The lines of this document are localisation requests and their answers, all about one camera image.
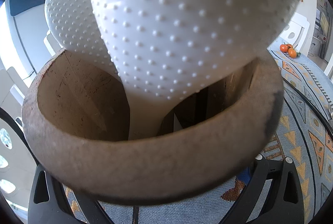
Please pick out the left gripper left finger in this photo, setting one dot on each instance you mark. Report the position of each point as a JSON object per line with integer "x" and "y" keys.
{"x": 80, "y": 207}

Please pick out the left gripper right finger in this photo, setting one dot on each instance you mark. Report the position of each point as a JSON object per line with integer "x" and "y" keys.
{"x": 243, "y": 207}

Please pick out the patterned blue woven table mat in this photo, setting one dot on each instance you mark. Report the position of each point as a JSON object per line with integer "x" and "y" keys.
{"x": 298, "y": 186}

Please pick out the white refrigerator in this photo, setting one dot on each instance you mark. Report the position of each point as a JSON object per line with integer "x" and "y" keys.
{"x": 28, "y": 31}

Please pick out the white chair far left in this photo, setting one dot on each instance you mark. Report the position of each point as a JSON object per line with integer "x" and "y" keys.
{"x": 51, "y": 43}

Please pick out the white chair far right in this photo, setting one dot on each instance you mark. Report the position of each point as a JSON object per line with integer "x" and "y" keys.
{"x": 294, "y": 33}

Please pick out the bamboo utensil holder cup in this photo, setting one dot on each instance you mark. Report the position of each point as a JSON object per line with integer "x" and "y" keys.
{"x": 76, "y": 120}

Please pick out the white dotted rice paddle large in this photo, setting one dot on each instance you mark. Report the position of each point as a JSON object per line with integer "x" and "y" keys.
{"x": 166, "y": 50}

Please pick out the white dotted rice paddle small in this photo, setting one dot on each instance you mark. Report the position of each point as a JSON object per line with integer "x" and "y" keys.
{"x": 73, "y": 24}

